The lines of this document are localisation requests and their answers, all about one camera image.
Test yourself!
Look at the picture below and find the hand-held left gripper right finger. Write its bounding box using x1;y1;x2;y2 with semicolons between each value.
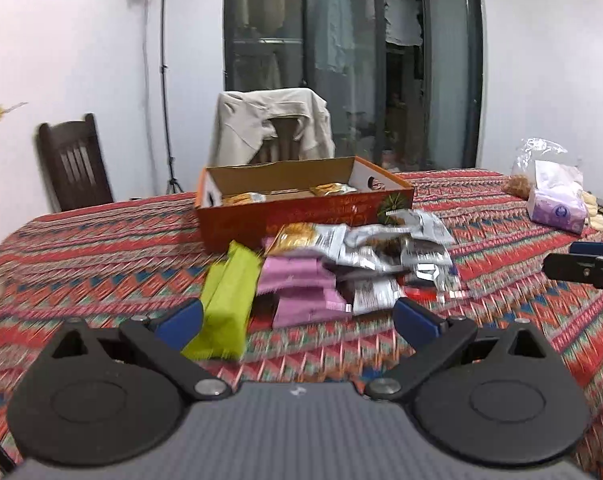
365;297;557;402

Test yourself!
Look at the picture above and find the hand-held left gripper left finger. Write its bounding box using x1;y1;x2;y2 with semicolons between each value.
44;299;232;403

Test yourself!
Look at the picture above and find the green snack packet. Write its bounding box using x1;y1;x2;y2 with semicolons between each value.
184;241;263;361
200;260;228;323

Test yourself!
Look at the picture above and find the orange cardboard box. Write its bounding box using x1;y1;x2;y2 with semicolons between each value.
194;156;415;253

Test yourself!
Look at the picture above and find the cream lumpy snack bag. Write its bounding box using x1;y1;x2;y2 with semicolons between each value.
583;190;603;232

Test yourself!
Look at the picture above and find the long shiny silver snack packet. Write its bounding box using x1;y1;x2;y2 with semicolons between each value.
405;263;463;295

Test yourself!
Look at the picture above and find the purple tissue pack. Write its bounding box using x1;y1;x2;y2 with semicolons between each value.
526;160;589;235

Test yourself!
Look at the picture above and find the pink snack packet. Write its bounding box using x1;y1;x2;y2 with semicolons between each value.
273;285;349;330
258;255;332;293

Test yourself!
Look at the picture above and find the clear plastic bag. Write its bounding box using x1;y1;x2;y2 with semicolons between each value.
501;137;585;201

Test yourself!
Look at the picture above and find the white golden snack packet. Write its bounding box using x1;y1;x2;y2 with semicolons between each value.
313;225;348;264

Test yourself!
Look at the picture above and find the dark wooden chair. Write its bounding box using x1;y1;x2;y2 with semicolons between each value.
36;113;115;212

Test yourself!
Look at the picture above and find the beige jacket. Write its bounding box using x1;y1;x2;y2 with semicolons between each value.
210;88;336;167

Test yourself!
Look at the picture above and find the brown wooden chair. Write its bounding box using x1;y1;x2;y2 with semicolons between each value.
260;116;303;163

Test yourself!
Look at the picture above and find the black light stand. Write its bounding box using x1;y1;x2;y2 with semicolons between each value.
140;0;185;195

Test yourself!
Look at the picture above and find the glass sliding door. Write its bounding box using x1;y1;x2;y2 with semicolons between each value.
223;0;485;173

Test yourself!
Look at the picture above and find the hanging pale garment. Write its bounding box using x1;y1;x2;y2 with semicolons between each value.
315;0;356;75

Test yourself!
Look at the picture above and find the hanging white garment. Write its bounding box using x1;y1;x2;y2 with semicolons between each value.
384;0;425;47

